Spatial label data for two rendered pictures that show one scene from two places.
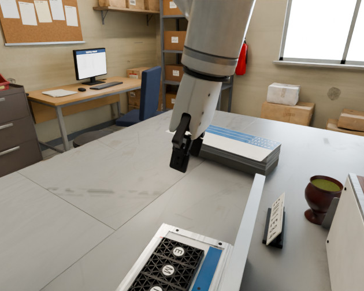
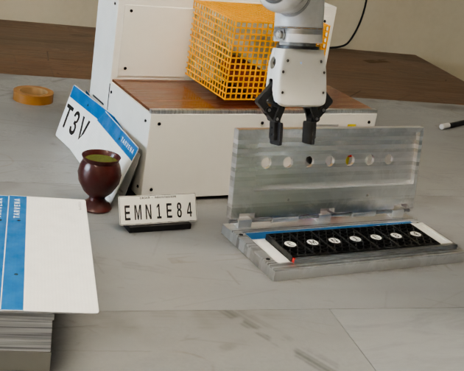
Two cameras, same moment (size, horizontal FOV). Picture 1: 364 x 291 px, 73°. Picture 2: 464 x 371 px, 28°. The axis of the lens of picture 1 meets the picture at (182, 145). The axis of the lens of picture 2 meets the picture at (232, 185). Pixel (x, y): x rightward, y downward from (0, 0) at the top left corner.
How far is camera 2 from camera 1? 1.93 m
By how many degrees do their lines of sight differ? 123
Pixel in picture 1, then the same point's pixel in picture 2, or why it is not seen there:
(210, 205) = (183, 267)
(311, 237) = not seen: hidden behind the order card
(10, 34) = not seen: outside the picture
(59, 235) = (402, 338)
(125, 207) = (296, 323)
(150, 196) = (245, 316)
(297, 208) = (93, 218)
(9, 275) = (462, 331)
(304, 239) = not seen: hidden behind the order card
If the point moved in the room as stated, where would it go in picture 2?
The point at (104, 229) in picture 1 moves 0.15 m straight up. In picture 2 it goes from (342, 316) to (360, 234)
